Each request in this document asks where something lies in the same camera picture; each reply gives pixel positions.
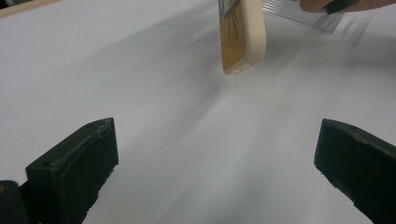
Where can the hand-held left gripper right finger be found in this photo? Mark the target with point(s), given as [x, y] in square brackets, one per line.
[358, 161]

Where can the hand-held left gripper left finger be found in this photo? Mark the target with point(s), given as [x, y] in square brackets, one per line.
[74, 168]

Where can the beige painted-print phone case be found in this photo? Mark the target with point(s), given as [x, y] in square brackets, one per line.
[249, 37]

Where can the beige wooden strip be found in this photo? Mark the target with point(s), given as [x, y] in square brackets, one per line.
[28, 8]

